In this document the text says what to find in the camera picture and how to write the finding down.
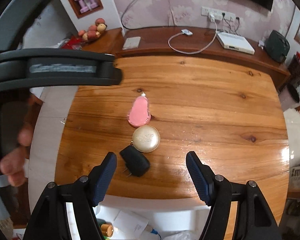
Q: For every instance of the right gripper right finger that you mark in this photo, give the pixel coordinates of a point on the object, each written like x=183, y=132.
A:
x=254, y=218

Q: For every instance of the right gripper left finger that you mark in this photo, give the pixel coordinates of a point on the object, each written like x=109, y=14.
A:
x=49, y=219

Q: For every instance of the green and gold bottle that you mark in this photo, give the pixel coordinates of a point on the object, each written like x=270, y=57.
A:
x=107, y=228

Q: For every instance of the white charger block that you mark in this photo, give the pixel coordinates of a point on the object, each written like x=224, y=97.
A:
x=130, y=223

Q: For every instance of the black power adapter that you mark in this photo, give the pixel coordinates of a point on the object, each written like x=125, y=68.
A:
x=135, y=161

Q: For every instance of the gold round compact case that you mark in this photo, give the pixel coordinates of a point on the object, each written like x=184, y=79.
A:
x=145, y=138

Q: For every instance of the pink silicone pouch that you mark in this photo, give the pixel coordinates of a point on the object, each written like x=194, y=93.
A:
x=139, y=114

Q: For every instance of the person's left hand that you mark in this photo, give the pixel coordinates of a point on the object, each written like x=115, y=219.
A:
x=16, y=130

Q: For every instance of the red patterned gift bag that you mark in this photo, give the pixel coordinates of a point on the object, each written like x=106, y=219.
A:
x=71, y=43

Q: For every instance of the white plastic tray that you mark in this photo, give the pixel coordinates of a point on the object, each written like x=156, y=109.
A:
x=166, y=217

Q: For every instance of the fruit bowl with peaches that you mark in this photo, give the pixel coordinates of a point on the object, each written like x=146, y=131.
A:
x=94, y=32

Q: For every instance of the pink dumbbells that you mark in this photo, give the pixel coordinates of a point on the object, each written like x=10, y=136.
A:
x=87, y=5

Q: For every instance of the wooden side cabinet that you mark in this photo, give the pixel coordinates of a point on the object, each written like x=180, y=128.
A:
x=111, y=42

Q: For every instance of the white pad on bench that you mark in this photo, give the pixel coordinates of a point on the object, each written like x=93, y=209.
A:
x=131, y=43

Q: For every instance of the grey trash bin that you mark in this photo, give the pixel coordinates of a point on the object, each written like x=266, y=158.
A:
x=293, y=93

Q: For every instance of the dark basket with red lid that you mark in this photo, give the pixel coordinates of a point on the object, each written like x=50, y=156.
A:
x=294, y=69

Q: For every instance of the black toaster appliance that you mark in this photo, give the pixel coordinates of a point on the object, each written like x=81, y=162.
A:
x=277, y=46

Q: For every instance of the white set-top box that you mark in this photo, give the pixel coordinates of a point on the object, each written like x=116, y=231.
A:
x=235, y=43

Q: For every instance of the long wooden TV bench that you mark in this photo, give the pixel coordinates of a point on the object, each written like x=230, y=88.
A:
x=154, y=41

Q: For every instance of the wall power strip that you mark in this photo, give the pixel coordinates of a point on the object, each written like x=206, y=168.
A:
x=219, y=15

